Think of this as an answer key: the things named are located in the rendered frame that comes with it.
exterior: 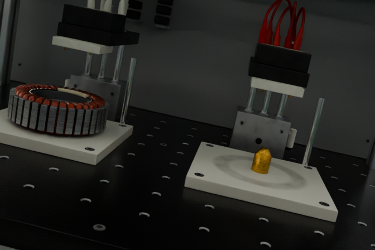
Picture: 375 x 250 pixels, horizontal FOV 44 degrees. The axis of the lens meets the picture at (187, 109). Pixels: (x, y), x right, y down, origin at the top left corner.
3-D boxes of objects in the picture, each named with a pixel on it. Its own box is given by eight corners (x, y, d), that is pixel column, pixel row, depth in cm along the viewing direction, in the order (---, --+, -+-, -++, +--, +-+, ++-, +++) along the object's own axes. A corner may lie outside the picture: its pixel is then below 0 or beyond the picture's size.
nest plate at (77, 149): (95, 166, 46) (97, 154, 46) (-43, 133, 48) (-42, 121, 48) (131, 134, 61) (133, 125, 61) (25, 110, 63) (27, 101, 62)
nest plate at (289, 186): (335, 222, 44) (339, 211, 44) (183, 187, 46) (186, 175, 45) (313, 176, 59) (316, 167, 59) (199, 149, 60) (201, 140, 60)
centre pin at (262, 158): (268, 175, 51) (273, 152, 50) (250, 171, 51) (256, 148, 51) (267, 170, 53) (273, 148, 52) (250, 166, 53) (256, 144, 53)
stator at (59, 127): (79, 145, 48) (85, 111, 47) (-15, 120, 50) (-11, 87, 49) (118, 126, 59) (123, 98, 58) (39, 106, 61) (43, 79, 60)
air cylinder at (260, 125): (282, 160, 64) (291, 121, 63) (229, 148, 64) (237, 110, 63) (279, 150, 68) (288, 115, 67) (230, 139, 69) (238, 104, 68)
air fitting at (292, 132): (292, 151, 64) (297, 130, 64) (283, 149, 64) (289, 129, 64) (291, 149, 65) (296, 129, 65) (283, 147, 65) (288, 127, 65)
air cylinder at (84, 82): (114, 121, 66) (121, 84, 65) (65, 110, 67) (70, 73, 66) (124, 115, 71) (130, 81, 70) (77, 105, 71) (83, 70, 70)
